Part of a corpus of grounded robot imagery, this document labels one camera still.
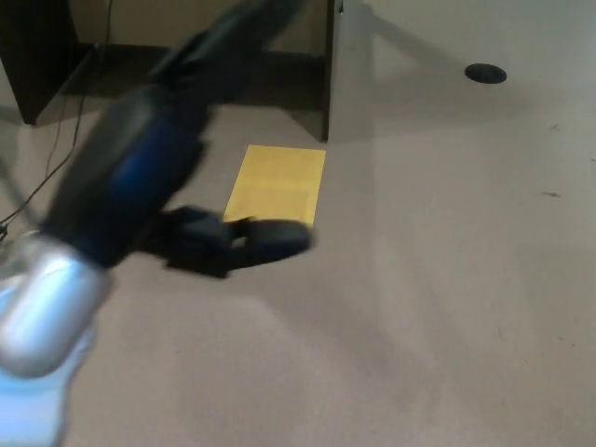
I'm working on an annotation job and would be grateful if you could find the black power cable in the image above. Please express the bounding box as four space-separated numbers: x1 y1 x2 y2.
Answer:
0 0 115 234

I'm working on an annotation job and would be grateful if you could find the yellow paper envelope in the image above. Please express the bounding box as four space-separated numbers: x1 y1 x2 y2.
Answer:
223 143 328 229

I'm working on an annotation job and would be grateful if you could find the black round floor cover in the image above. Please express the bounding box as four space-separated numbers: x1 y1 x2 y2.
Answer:
464 62 508 86

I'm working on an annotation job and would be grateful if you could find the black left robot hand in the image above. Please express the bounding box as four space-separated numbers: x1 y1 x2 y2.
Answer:
39 0 318 281

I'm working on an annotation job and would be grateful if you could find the dark wooden desk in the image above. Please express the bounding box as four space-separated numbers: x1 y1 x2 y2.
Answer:
0 0 376 143

